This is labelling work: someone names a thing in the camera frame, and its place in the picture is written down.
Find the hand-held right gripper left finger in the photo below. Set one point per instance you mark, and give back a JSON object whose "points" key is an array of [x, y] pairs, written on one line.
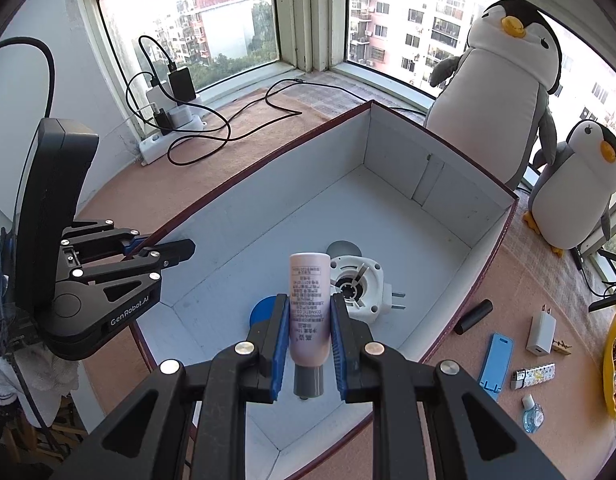
{"points": [[280, 345]]}

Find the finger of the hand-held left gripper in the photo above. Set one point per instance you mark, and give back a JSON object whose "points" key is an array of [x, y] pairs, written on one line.
{"points": [[177, 250], [102, 235]]}

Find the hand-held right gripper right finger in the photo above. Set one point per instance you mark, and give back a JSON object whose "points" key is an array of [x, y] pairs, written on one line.
{"points": [[340, 345]]}

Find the blue round case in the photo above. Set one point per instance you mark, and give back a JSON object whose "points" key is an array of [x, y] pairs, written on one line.
{"points": [[262, 312]]}

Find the pink bottle grey cap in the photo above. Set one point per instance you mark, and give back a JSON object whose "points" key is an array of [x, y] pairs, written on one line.
{"points": [[310, 310]]}

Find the white plug-in device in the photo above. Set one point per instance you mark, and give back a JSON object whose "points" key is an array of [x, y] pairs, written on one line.
{"points": [[373, 305]]}

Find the maroon cardboard box white inside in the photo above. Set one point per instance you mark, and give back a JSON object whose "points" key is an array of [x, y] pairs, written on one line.
{"points": [[268, 220]]}

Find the blue phone stand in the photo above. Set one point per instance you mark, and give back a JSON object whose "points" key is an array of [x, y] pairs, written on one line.
{"points": [[497, 365]]}

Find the patterned lighter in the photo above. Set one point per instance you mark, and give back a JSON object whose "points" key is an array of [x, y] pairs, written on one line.
{"points": [[535, 374]]}

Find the white usb charger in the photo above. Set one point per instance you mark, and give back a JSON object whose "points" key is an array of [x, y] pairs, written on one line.
{"points": [[540, 335]]}

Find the clear blue small bottle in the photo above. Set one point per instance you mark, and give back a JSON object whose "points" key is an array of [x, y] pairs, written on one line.
{"points": [[532, 417]]}

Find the white power strip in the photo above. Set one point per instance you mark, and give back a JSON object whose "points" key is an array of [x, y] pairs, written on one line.
{"points": [[157, 150]]}

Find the black plug adapter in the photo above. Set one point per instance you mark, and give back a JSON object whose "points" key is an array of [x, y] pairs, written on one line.
{"points": [[163, 119]]}

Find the white power bank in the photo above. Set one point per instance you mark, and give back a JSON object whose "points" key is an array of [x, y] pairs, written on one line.
{"points": [[155, 97]]}

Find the white plug adapter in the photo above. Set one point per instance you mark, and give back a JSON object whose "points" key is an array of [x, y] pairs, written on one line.
{"points": [[182, 115]]}

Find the black cylinder tube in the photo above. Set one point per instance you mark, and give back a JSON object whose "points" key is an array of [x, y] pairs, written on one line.
{"points": [[474, 317]]}

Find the black power bank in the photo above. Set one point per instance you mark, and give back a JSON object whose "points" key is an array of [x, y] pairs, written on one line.
{"points": [[181, 85]]}

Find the wooden clothespin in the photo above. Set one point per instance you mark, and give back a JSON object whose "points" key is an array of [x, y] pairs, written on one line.
{"points": [[563, 347]]}

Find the checked light cloth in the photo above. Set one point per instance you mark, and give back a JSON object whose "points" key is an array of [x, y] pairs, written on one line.
{"points": [[338, 95]]}

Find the black inline remote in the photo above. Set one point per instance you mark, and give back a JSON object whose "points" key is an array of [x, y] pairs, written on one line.
{"points": [[577, 257]]}

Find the yellow fruit bowl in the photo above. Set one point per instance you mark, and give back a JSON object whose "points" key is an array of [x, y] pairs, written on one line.
{"points": [[608, 390]]}

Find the small penguin plush toy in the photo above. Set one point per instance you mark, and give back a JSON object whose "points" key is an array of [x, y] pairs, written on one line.
{"points": [[573, 195]]}

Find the large penguin plush toy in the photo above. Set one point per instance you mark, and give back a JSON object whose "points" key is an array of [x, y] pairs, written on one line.
{"points": [[488, 110]]}

